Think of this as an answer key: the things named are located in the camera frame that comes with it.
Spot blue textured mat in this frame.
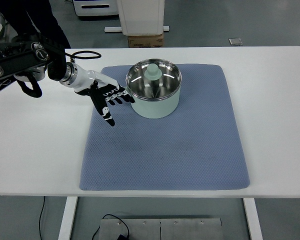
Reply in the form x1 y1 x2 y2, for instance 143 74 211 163
79 64 250 191

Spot white appliance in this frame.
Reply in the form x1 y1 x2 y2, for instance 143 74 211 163
72 0 119 17

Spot cardboard box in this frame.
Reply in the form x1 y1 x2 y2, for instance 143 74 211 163
127 34 164 48

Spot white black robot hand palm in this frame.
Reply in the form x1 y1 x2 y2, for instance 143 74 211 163
59 62 119 93

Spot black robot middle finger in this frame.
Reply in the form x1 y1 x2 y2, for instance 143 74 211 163
109 87 123 104

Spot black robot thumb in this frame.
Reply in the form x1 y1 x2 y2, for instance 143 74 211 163
89 84 115 127

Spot person's dark torso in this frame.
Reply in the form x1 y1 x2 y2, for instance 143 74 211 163
0 0 71 49

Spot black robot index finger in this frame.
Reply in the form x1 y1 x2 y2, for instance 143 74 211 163
116 85 135 104

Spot white table leg frame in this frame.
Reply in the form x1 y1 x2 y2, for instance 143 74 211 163
58 196 264 240

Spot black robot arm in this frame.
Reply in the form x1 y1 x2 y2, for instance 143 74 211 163
0 33 135 126

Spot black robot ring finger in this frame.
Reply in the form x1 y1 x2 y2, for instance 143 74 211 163
103 91 116 106

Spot black power cable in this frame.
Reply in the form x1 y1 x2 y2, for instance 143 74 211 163
38 196 131 240

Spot mint green pot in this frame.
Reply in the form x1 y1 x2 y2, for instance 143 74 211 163
125 58 182 119

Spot glass pot lid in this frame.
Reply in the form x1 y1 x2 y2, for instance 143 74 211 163
125 58 182 102

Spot white cabinet stand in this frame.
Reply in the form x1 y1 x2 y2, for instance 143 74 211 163
104 0 170 36

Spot grey metal base plate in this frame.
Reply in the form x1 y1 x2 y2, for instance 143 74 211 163
98 218 224 240

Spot silver floor socket plate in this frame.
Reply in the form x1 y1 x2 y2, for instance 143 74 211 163
228 37 243 46

